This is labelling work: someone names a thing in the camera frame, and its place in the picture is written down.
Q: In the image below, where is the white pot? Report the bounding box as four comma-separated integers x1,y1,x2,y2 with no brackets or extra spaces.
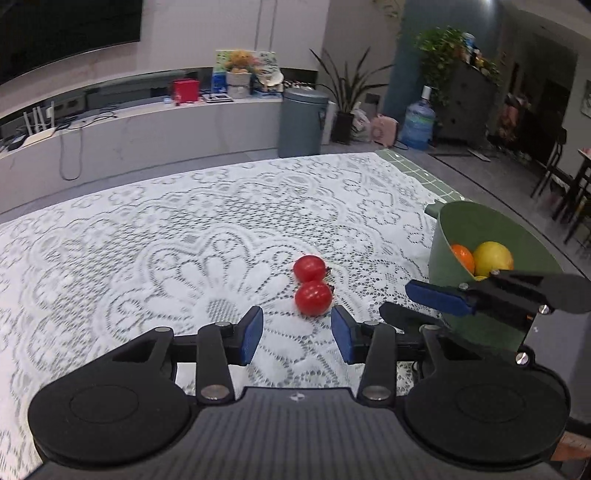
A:
226,71,252,99

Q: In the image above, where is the green checked tablecloth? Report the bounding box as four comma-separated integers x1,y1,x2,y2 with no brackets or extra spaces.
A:
374,148,472,217

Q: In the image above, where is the black power cable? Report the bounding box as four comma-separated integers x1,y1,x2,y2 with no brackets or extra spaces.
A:
59,106,121,181

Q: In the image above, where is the white lace tablecloth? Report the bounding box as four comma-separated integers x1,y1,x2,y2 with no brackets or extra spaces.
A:
0,151,455,480

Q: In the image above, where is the white plastic bag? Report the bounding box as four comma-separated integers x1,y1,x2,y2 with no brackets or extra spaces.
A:
352,108,372,144

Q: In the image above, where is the trailing ivy plant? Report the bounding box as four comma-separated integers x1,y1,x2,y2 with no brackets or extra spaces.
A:
416,28,467,107

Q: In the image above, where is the red cherry tomato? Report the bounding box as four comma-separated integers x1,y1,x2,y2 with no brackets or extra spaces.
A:
293,255,327,282
295,281,333,317

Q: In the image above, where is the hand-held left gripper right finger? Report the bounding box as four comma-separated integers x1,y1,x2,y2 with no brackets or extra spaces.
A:
331,305,522,404

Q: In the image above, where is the orange mandarin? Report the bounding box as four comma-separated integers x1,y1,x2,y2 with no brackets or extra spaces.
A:
450,244,476,274

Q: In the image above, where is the green colander bowl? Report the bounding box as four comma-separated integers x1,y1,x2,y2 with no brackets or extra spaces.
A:
425,200,561,356

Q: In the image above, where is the black chair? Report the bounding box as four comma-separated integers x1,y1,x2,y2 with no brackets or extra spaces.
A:
530,126,570,200

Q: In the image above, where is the cluttered shelf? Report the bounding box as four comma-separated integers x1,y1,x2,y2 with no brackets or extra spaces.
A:
496,92,536,158

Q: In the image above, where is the white router with antennas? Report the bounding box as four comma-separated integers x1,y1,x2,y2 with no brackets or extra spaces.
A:
21,102,58,148

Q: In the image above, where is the hanging green plant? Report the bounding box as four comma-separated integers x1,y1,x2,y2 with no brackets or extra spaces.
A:
372,0,404,28

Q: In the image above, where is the yellow red-blushed pear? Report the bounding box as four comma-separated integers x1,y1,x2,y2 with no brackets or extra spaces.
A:
472,241,515,278

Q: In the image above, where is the black flat television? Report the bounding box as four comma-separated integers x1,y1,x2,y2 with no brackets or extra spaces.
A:
0,0,141,86

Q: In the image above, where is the red box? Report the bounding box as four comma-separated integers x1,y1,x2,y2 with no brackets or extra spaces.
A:
172,78,201,104

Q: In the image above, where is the printed picture card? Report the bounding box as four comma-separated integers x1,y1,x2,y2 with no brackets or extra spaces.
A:
215,48,278,88

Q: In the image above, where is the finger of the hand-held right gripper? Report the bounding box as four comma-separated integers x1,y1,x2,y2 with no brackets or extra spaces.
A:
379,302,444,334
405,270,586,330

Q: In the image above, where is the grey dresser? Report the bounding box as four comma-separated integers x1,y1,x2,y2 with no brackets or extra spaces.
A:
434,60,502,144

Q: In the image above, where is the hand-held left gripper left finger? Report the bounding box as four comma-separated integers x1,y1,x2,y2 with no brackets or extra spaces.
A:
60,305,265,404

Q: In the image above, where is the blue water jug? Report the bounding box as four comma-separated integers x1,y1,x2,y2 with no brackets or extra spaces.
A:
399,85,437,151

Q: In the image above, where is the brown teddy bear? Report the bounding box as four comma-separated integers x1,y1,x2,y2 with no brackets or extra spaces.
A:
226,50,254,75

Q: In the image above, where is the cluster of small bottles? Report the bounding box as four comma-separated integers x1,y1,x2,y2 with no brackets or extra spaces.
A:
462,32,502,75

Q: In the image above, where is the long-leaf potted plant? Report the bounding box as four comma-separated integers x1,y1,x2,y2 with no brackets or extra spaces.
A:
310,46,393,145

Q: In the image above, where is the grey-blue trash bin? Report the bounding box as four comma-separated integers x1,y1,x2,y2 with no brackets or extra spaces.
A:
278,88,329,158

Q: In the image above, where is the dark dining table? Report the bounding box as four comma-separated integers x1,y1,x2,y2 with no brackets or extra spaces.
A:
551,147,591,224

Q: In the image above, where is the white television console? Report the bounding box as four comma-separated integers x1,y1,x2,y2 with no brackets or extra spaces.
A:
0,65,338,217

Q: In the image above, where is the pink heater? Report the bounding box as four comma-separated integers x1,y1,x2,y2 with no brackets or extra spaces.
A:
369,115,399,148

